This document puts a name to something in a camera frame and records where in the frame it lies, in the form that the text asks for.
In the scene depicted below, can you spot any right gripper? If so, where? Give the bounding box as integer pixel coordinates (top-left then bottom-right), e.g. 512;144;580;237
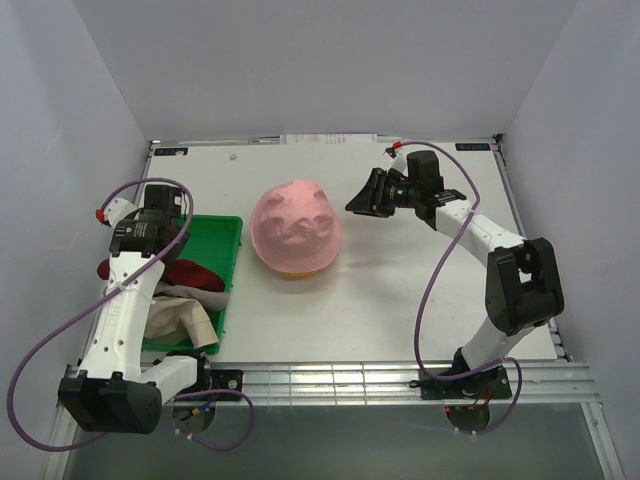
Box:
345;168;420;219

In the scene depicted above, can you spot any pink bucket hat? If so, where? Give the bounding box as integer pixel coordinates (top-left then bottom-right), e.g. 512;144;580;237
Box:
249;179;342;272

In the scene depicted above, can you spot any yellow bucket hat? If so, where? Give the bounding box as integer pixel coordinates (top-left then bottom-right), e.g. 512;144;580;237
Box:
276;269;324;279

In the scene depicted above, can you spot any dark red bucket hat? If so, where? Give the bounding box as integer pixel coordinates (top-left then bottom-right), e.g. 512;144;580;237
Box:
97;253;226;293

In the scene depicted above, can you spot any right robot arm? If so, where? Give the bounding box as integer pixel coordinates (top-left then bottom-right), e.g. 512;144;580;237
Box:
345;141;564;397

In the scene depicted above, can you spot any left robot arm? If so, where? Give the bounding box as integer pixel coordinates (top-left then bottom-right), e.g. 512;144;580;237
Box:
58;181;212;434

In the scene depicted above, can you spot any green plastic tray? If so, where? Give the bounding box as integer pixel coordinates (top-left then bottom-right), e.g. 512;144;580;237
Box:
142;215;243;354

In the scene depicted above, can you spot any grey bucket hat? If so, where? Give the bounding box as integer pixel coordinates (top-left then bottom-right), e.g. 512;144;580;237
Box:
154;283;230;311

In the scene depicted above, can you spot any beige bucket hat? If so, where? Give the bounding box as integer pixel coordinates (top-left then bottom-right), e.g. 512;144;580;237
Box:
144;297;219;348

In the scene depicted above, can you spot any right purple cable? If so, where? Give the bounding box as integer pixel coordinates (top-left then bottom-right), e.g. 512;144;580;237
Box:
399;140;524;437

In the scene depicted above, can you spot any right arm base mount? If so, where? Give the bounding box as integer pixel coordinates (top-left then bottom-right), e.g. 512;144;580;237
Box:
409;366;512;400

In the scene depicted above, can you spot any aluminium table rail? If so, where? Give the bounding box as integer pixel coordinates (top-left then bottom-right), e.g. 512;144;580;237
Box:
213;361;601;407

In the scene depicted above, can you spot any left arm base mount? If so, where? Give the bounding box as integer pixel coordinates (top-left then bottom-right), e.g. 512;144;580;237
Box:
175;368;244;403

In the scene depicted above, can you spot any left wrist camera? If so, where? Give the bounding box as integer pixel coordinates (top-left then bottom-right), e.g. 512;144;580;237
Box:
95;197;137;227

